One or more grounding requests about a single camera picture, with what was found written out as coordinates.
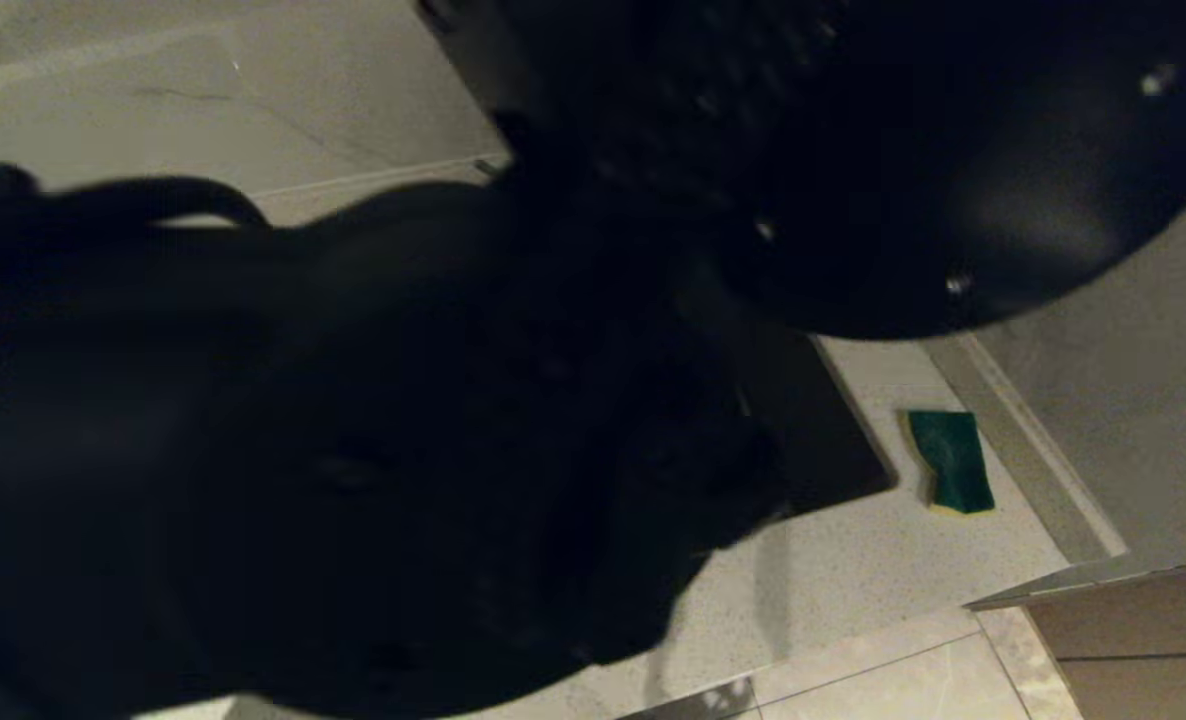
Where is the green and yellow sponge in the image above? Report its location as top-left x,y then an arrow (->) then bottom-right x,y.
906,408 -> 996,516

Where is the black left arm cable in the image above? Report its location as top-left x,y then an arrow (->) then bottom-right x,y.
0,165 -> 274,233

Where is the stainless steel sink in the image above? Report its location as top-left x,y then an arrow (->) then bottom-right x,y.
723,325 -> 899,521

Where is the beige wooden cabinet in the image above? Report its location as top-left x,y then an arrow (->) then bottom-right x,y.
963,555 -> 1186,720

